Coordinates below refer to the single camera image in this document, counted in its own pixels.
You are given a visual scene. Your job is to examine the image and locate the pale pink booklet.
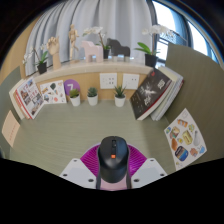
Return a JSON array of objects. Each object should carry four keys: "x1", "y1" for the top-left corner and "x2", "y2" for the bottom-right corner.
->
[{"x1": 1, "y1": 110, "x2": 21, "y2": 148}]

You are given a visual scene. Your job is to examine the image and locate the purple mouse pad with wrist rest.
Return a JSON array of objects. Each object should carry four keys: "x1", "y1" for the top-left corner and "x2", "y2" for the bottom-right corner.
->
[{"x1": 89, "y1": 142, "x2": 139, "y2": 192}]

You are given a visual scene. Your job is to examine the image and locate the wooden hand model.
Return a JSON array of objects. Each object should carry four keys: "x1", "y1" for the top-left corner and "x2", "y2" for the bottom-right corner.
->
[{"x1": 46, "y1": 35, "x2": 63, "y2": 71}]

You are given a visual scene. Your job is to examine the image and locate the grey curtain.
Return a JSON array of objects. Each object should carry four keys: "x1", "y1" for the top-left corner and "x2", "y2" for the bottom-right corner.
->
[{"x1": 24, "y1": 0, "x2": 158, "y2": 78}]

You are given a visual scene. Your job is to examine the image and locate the black wooden horse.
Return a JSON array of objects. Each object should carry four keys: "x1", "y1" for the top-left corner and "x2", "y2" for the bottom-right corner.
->
[{"x1": 106, "y1": 37, "x2": 131, "y2": 58}]

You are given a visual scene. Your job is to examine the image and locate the wooden desk shelf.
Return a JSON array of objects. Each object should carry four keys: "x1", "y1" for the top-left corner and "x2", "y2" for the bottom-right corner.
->
[{"x1": 31, "y1": 54, "x2": 154, "y2": 103}]

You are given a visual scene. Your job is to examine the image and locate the red-spined photo cover book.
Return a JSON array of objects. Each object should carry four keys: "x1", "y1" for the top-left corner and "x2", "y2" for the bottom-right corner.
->
[{"x1": 14, "y1": 76, "x2": 46, "y2": 120}]

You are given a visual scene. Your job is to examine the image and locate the green felt desk partition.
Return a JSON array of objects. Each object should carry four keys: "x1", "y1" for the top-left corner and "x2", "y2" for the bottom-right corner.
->
[
  {"x1": 163, "y1": 42, "x2": 224, "y2": 164},
  {"x1": 0, "y1": 66, "x2": 23, "y2": 158}
]

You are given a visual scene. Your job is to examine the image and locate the pink wooden horse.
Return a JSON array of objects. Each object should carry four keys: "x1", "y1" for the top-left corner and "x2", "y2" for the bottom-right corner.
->
[{"x1": 81, "y1": 40, "x2": 104, "y2": 64}]

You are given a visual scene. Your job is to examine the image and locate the round purple number sign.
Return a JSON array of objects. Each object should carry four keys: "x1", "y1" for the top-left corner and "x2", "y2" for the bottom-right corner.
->
[{"x1": 63, "y1": 79, "x2": 81, "y2": 98}]

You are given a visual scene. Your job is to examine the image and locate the white orchid in black pot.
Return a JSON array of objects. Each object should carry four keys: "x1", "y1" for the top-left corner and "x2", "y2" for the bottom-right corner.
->
[
  {"x1": 82, "y1": 26, "x2": 113, "y2": 60},
  {"x1": 134, "y1": 24, "x2": 176, "y2": 68},
  {"x1": 22, "y1": 43, "x2": 50, "y2": 75}
]

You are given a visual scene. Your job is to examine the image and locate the food sticker sheet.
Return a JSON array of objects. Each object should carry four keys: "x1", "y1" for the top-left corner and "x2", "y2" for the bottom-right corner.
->
[{"x1": 163, "y1": 107, "x2": 208, "y2": 171}]

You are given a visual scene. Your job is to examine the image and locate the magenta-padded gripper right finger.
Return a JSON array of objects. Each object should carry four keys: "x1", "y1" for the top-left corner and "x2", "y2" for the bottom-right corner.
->
[{"x1": 125, "y1": 144, "x2": 169, "y2": 190}]

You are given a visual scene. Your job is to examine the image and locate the black computer mouse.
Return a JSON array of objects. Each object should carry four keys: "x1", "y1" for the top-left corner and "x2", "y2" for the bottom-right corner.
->
[{"x1": 96, "y1": 135, "x2": 130, "y2": 184}]

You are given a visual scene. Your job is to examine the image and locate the wooden artist mannequin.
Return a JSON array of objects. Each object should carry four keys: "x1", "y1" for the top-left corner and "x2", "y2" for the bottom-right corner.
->
[{"x1": 68, "y1": 23, "x2": 81, "y2": 64}]

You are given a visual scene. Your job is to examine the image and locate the small succulent in white pot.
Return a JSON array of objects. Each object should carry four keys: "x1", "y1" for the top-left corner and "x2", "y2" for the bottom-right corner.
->
[
  {"x1": 113, "y1": 85, "x2": 127, "y2": 108},
  {"x1": 68, "y1": 88, "x2": 82, "y2": 107},
  {"x1": 86, "y1": 86, "x2": 99, "y2": 107}
]

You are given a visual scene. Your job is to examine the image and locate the white wall socket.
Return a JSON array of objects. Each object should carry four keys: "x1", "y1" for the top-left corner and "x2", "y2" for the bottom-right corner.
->
[
  {"x1": 121, "y1": 73, "x2": 141, "y2": 91},
  {"x1": 99, "y1": 72, "x2": 118, "y2": 90}
]

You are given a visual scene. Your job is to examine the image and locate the window with dark frame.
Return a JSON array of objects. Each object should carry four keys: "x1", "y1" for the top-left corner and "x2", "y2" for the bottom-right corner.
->
[{"x1": 151, "y1": 0, "x2": 221, "y2": 64}]

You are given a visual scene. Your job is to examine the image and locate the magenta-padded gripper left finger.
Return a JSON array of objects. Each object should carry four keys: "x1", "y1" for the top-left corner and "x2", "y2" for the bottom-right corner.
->
[{"x1": 59, "y1": 143, "x2": 102, "y2": 190}]

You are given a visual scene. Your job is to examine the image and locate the white books behind black book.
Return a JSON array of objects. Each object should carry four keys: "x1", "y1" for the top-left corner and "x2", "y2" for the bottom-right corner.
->
[{"x1": 149, "y1": 65, "x2": 185, "y2": 122}]

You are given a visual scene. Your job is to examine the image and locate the black cover book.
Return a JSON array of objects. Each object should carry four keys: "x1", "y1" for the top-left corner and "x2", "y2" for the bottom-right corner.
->
[{"x1": 129, "y1": 68, "x2": 173, "y2": 121}]

